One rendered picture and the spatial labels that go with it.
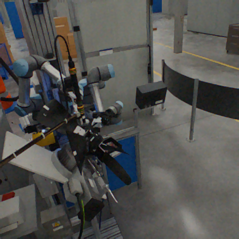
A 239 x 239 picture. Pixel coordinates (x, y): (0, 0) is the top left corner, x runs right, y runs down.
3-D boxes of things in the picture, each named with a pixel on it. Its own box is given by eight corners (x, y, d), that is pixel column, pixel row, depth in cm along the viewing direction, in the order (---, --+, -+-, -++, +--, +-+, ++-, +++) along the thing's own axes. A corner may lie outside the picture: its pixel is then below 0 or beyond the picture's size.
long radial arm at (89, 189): (66, 174, 122) (78, 160, 121) (76, 178, 126) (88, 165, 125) (77, 214, 98) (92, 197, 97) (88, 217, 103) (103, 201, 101)
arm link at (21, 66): (36, 112, 185) (39, 59, 151) (23, 121, 174) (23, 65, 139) (25, 106, 187) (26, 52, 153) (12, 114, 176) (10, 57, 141)
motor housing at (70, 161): (87, 184, 129) (100, 169, 127) (56, 172, 115) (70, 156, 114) (79, 162, 147) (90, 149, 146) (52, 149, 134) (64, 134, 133)
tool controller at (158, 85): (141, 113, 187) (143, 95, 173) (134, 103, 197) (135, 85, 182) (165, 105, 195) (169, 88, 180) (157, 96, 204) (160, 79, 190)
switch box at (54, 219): (49, 231, 139) (40, 211, 128) (71, 222, 143) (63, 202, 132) (51, 243, 131) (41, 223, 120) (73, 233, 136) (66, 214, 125)
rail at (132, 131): (45, 164, 175) (42, 157, 171) (45, 161, 178) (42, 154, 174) (139, 134, 200) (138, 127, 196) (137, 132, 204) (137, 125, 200)
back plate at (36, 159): (113, 216, 122) (114, 214, 122) (-2, 180, 83) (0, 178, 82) (89, 161, 165) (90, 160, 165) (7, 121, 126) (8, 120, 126)
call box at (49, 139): (36, 150, 162) (32, 139, 157) (35, 143, 170) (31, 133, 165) (56, 144, 167) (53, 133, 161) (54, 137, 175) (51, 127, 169)
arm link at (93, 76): (82, 68, 159) (99, 128, 162) (96, 65, 162) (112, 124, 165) (81, 71, 170) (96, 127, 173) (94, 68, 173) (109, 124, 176)
